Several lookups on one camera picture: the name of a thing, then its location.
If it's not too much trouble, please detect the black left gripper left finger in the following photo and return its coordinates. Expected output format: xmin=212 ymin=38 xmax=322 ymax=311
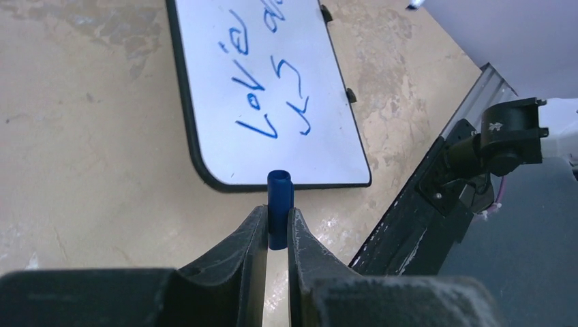
xmin=1 ymin=206 xmax=268 ymax=326

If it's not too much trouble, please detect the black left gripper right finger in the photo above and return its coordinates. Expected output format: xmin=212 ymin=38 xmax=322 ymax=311
xmin=287 ymin=208 xmax=502 ymax=326

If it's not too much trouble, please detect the blue marker cap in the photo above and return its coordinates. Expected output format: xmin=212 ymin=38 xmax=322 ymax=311
xmin=267 ymin=170 xmax=294 ymax=251

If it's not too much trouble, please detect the black framed whiteboard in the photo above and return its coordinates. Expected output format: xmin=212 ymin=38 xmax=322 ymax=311
xmin=166 ymin=1 xmax=372 ymax=193

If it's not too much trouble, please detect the white blue whiteboard marker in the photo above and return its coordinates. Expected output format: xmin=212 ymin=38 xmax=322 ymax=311
xmin=406 ymin=0 xmax=425 ymax=11

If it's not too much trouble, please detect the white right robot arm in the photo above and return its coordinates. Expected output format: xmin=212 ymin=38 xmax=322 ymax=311
xmin=444 ymin=97 xmax=577 ymax=178

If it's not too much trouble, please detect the black base beam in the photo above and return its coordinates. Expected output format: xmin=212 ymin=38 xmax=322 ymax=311
xmin=349 ymin=119 xmax=494 ymax=275

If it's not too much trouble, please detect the aluminium frame rail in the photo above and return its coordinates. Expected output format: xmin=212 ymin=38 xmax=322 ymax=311
xmin=440 ymin=63 xmax=518 ymax=138

